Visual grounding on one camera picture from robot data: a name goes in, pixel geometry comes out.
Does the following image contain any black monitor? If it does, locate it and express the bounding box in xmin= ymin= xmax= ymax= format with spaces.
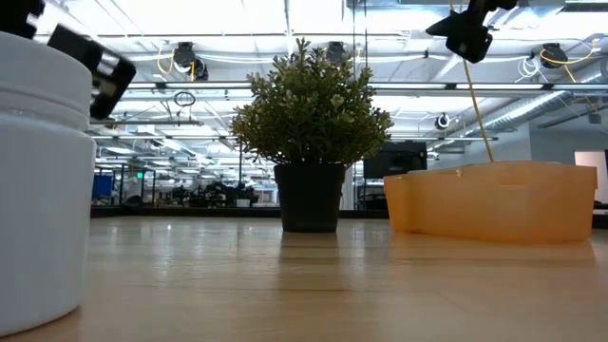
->
xmin=362 ymin=140 xmax=429 ymax=181

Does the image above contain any green plant in black pot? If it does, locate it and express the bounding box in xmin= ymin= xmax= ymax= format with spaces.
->
xmin=230 ymin=37 xmax=395 ymax=235

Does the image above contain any coiled white cable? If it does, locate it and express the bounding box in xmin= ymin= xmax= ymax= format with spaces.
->
xmin=516 ymin=55 xmax=543 ymax=83

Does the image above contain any translucent orange basket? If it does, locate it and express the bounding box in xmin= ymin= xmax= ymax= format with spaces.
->
xmin=383 ymin=160 xmax=599 ymax=245

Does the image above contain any black table edge rail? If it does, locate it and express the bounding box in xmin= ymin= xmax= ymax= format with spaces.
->
xmin=89 ymin=205 xmax=608 ymax=230

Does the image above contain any thin yellow stick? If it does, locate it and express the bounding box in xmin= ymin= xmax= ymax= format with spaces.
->
xmin=447 ymin=0 xmax=496 ymax=164

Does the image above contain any blue partition panel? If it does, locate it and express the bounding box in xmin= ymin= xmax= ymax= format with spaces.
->
xmin=91 ymin=172 xmax=116 ymax=200

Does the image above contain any silver ventilation duct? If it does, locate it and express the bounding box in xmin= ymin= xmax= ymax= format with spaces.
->
xmin=467 ymin=88 xmax=608 ymax=137

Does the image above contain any long fluorescent light strip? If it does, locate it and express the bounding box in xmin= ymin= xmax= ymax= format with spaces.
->
xmin=126 ymin=81 xmax=608 ymax=92

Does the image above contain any white pill bottle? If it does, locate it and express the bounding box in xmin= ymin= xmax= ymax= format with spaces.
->
xmin=0 ymin=29 xmax=98 ymax=338

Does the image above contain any coiled black cable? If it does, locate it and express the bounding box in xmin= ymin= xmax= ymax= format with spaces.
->
xmin=172 ymin=90 xmax=198 ymax=108

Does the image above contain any white board panel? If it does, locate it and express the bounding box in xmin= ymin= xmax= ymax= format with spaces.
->
xmin=573 ymin=150 xmax=608 ymax=205

